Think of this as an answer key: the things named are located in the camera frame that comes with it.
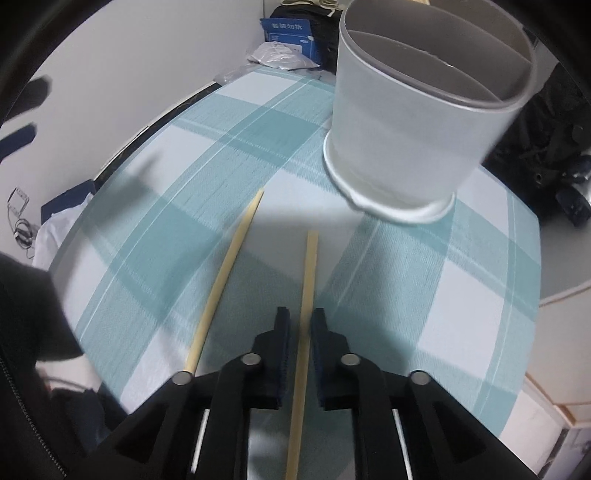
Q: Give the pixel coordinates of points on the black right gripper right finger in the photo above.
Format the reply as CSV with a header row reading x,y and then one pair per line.
x,y
404,427

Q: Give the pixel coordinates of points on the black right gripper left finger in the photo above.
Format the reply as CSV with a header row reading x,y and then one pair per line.
x,y
197,427

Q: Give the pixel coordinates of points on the bamboo chopstick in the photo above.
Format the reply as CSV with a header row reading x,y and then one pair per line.
x,y
303,358
217,288

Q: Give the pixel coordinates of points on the teal plaid tablecloth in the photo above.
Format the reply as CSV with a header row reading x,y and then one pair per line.
x,y
456,298

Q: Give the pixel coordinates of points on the black bag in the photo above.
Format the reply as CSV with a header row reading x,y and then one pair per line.
x,y
544,157

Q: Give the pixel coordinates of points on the white divided utensil holder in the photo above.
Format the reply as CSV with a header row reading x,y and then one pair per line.
x,y
423,93

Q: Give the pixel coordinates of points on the white plastic bag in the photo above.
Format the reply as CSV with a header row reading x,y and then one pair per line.
x,y
280,56

